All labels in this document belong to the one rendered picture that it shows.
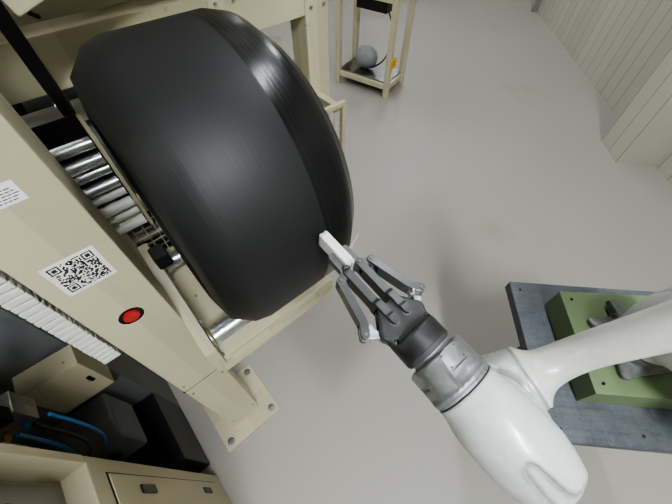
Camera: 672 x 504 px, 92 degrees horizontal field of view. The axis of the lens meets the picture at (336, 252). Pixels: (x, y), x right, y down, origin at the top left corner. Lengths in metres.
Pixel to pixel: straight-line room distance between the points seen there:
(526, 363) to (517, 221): 1.98
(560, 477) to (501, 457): 0.06
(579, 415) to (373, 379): 0.86
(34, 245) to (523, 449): 0.67
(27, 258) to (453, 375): 0.59
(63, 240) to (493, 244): 2.15
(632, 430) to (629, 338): 0.73
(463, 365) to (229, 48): 0.53
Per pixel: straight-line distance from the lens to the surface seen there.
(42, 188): 0.56
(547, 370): 0.62
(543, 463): 0.48
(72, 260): 0.64
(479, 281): 2.11
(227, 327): 0.84
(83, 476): 0.89
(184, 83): 0.51
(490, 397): 0.46
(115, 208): 1.09
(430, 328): 0.46
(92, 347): 0.82
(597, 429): 1.24
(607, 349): 0.60
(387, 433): 1.68
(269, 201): 0.48
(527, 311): 1.29
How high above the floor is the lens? 1.65
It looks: 54 degrees down
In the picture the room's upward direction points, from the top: straight up
